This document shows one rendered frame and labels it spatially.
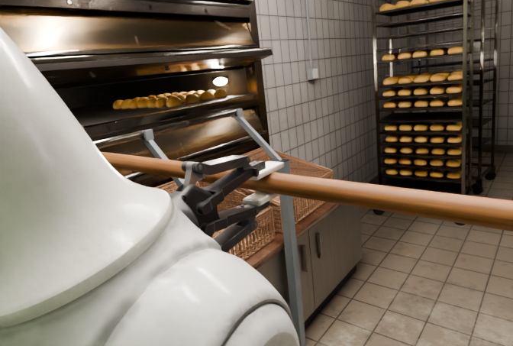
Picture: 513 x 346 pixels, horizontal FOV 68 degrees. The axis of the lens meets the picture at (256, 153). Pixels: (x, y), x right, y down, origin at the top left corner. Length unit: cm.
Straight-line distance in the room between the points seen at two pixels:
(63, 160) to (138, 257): 5
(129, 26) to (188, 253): 167
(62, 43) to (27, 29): 11
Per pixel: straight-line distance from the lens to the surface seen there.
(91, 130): 166
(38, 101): 19
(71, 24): 169
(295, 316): 187
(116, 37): 175
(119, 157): 80
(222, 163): 46
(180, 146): 191
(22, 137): 18
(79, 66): 149
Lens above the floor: 133
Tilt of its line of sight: 13 degrees down
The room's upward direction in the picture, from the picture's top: 6 degrees counter-clockwise
